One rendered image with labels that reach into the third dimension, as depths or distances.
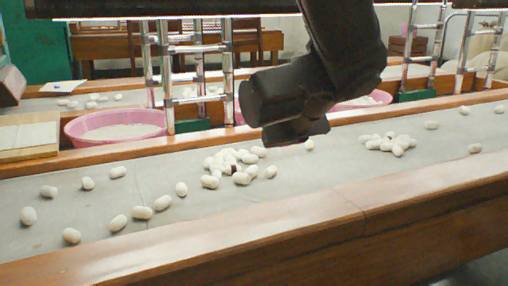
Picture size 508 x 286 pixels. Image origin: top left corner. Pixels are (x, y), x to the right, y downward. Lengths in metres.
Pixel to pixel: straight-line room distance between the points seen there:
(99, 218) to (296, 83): 0.41
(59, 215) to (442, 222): 0.65
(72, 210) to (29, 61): 2.79
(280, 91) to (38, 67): 3.12
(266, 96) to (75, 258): 0.32
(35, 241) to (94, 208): 0.11
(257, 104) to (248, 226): 0.21
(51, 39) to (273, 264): 3.03
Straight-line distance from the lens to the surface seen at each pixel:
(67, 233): 0.64
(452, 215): 0.79
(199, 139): 0.91
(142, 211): 0.65
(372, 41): 0.37
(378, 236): 0.68
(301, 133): 0.55
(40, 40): 3.44
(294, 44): 6.46
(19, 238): 0.69
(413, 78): 1.70
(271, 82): 0.42
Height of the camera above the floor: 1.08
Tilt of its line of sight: 21 degrees down
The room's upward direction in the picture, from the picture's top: straight up
